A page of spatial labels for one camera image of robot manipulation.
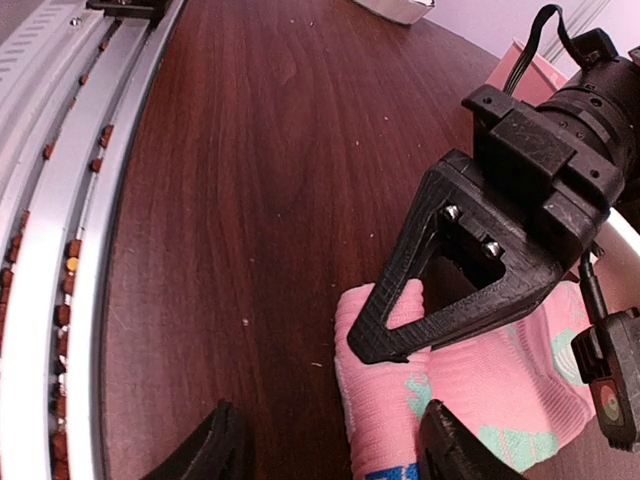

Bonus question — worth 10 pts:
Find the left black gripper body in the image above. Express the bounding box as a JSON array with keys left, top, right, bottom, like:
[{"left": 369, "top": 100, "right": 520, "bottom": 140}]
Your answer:
[{"left": 462, "top": 85, "right": 626, "bottom": 269}]

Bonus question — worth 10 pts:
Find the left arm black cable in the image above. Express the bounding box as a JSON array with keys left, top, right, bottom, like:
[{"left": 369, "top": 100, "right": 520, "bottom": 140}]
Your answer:
[{"left": 502, "top": 3, "right": 596, "bottom": 96}]

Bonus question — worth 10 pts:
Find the aluminium front rail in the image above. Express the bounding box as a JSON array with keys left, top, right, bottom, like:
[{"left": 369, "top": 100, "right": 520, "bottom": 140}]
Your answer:
[{"left": 1, "top": 1, "right": 184, "bottom": 479}]

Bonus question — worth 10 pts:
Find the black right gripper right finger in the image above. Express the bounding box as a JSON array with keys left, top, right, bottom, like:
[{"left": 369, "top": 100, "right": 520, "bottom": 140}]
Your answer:
[{"left": 417, "top": 399, "right": 524, "bottom": 480}]

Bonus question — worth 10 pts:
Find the pink divided organizer tray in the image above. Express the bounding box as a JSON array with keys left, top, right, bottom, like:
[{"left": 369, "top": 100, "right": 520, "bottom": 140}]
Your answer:
[{"left": 486, "top": 39, "right": 569, "bottom": 106}]

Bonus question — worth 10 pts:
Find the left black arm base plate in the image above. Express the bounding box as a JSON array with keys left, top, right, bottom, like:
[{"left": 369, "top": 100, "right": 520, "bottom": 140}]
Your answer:
[{"left": 86, "top": 0, "right": 173, "bottom": 21}]

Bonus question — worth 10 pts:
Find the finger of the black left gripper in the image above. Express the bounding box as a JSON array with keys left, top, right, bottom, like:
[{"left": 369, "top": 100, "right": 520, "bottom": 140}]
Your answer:
[{"left": 347, "top": 150, "right": 564, "bottom": 364}]

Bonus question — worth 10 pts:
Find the white fluted bowl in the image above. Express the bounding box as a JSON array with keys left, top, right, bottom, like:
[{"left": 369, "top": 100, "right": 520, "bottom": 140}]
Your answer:
[{"left": 354, "top": 0, "right": 436, "bottom": 26}]

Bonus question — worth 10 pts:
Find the pink sock with teal patches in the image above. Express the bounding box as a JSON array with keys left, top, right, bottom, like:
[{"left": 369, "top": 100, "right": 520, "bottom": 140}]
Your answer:
[{"left": 334, "top": 281, "right": 595, "bottom": 479}]

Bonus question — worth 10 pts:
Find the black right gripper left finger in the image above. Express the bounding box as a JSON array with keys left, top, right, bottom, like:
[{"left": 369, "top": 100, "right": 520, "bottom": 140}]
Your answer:
[{"left": 144, "top": 400, "right": 247, "bottom": 480}]

